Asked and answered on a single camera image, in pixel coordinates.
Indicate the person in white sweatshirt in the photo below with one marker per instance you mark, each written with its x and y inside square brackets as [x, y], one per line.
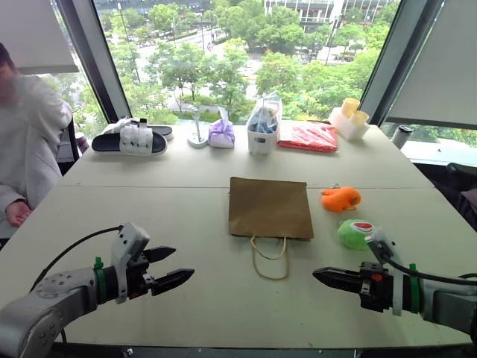
[26, 149]

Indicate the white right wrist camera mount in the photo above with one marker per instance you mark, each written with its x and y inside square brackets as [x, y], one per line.
[384, 246]

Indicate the dark chair with armrest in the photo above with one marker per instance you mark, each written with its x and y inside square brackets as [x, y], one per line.
[462, 186]

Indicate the white cup holder block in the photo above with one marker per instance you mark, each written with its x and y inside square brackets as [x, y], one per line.
[348, 128]

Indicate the white roller window blind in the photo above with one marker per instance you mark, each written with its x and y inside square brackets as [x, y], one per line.
[439, 67]
[33, 33]

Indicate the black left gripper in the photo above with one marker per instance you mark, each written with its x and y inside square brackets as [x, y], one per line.
[137, 277]

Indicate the pale yellow plastic cup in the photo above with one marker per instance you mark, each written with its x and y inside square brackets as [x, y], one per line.
[359, 118]
[351, 106]

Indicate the silver metal stand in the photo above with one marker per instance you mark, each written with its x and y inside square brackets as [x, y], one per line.
[197, 139]

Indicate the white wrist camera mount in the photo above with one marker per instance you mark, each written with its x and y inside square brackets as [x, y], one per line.
[128, 238]
[384, 246]

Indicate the black office chair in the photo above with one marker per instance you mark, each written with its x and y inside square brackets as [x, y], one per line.
[71, 149]

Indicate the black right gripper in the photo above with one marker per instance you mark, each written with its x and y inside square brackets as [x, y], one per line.
[374, 289]

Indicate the purple pouch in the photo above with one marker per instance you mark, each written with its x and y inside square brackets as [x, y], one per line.
[221, 134]

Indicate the person's bare hand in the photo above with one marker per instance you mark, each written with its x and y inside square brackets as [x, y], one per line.
[16, 214]

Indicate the white plastic basket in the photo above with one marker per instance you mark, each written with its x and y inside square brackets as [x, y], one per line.
[261, 143]

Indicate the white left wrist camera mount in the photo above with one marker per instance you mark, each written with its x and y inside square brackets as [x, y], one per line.
[128, 238]

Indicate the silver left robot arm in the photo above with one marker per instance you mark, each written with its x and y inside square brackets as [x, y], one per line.
[41, 306]

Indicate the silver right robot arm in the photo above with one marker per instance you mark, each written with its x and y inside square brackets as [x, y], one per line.
[447, 302]

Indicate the red packet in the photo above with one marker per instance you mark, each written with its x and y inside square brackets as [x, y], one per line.
[309, 138]

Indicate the orange plush toy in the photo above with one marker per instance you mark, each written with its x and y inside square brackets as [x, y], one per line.
[337, 199]

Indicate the pink drink can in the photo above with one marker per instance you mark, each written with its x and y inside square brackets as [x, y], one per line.
[82, 143]

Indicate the green plush toy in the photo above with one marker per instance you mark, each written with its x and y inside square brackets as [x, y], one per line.
[352, 235]

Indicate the silver tumbler with black lid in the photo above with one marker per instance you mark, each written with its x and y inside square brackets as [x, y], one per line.
[401, 136]

